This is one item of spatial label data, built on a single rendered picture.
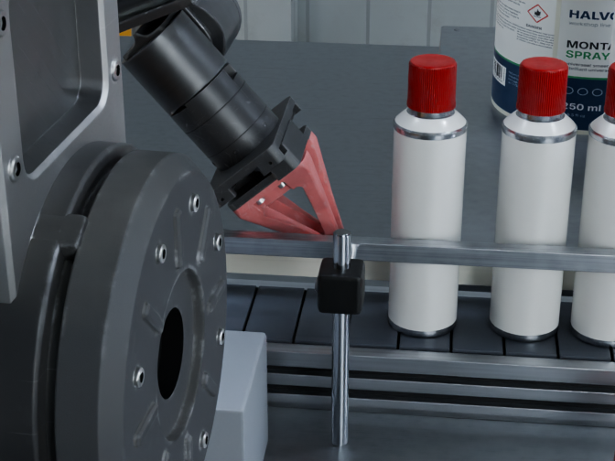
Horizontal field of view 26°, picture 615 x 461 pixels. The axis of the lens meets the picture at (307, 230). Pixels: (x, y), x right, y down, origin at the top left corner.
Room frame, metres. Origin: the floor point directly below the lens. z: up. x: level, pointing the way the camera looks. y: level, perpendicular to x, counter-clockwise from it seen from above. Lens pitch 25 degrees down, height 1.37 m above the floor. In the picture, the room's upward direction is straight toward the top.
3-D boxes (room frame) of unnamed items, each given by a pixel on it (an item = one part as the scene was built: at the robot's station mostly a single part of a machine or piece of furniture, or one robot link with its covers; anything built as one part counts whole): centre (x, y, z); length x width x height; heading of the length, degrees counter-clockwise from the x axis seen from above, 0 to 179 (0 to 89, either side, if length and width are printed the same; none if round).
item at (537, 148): (0.87, -0.16, 0.98); 0.05 x 0.05 x 0.20
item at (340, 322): (0.81, -0.02, 0.91); 0.07 x 0.03 x 0.17; 174
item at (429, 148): (0.88, -0.09, 0.98); 0.05 x 0.05 x 0.20
